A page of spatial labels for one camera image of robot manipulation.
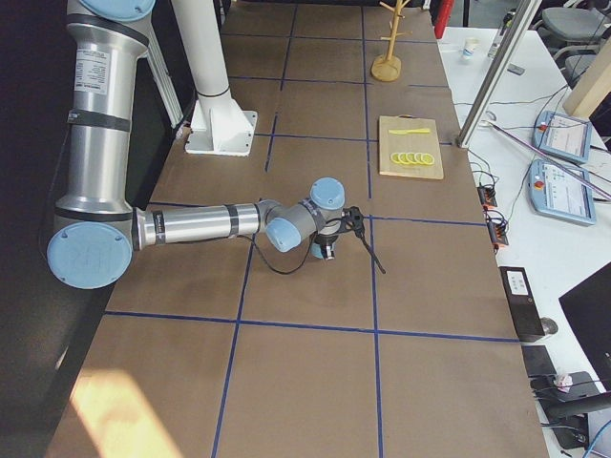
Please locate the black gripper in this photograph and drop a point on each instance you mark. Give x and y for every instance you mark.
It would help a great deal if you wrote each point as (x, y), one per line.
(326, 241)

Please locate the blue mug yellow inside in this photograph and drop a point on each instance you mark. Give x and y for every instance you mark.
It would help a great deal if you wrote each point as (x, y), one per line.
(317, 251)

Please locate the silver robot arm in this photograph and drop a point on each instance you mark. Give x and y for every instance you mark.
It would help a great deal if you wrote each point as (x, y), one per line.
(96, 231)

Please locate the wooden cup storage rack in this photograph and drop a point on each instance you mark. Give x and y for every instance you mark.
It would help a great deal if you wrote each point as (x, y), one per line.
(387, 67)

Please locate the white paper cup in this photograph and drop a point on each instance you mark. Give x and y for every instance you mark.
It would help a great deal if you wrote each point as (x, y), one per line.
(469, 48)

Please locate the wooden cutting board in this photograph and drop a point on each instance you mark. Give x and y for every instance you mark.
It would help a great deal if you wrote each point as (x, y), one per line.
(389, 144)

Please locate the yellow plastic knife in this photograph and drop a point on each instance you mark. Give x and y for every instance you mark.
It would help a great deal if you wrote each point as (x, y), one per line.
(421, 131)

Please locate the black box with label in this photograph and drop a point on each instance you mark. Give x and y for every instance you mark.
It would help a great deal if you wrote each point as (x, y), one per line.
(522, 305)

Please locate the lower blue teach pendant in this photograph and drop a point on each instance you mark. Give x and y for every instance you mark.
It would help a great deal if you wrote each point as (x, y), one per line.
(555, 194)

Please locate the blue teach pendant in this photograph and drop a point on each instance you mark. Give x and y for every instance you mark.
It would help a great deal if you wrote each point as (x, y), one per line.
(563, 136)
(555, 194)

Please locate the upper blue teach pendant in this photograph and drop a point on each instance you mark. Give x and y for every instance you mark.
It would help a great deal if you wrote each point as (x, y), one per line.
(563, 136)

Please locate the black monitor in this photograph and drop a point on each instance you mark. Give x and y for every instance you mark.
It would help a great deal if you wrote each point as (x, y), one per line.
(587, 309)

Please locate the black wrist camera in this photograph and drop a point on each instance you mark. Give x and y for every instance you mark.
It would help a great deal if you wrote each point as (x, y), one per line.
(354, 221)

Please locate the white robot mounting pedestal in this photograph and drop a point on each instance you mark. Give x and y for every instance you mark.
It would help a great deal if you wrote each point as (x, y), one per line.
(219, 126)

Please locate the aluminium frame post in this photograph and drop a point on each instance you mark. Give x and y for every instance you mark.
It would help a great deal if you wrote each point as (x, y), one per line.
(521, 22)

